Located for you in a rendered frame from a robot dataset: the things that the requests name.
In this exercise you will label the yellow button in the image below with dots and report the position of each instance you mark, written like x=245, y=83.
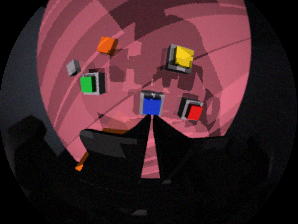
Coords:
x=179, y=59

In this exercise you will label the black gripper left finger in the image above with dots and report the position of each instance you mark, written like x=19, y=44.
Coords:
x=130, y=145

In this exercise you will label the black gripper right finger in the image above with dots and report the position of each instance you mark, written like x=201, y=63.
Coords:
x=174, y=149

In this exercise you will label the blue button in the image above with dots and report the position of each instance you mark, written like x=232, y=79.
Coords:
x=151, y=103

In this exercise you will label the red button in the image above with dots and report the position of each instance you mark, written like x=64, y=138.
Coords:
x=190, y=109

